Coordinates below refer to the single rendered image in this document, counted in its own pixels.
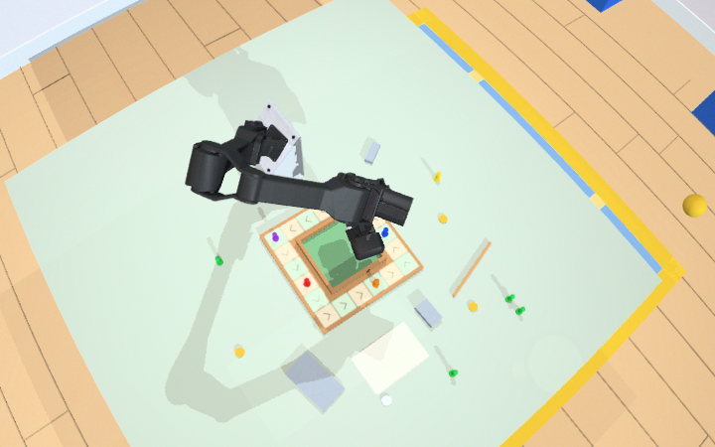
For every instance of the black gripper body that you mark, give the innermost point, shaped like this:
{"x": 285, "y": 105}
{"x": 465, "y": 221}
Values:
{"x": 367, "y": 242}

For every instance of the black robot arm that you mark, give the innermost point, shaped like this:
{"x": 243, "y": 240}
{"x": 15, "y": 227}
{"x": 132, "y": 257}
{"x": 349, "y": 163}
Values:
{"x": 348, "y": 199}

